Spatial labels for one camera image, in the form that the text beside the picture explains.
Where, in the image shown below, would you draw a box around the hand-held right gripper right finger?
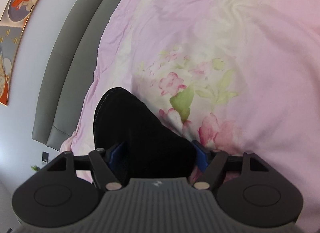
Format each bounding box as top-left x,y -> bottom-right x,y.
192,141 -> 271,190

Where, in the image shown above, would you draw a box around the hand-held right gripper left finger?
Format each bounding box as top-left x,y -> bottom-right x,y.
46,142 -> 126,191

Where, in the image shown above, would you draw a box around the black pants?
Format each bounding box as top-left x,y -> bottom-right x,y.
93,87 -> 198,191

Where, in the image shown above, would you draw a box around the grey padded headboard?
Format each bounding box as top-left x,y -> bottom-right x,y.
32,0 -> 141,152

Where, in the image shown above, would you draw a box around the pink floral blanket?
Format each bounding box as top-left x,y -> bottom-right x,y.
59,0 -> 320,200

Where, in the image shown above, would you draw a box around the framed wall poster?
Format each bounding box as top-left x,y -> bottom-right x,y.
0,0 -> 57,107

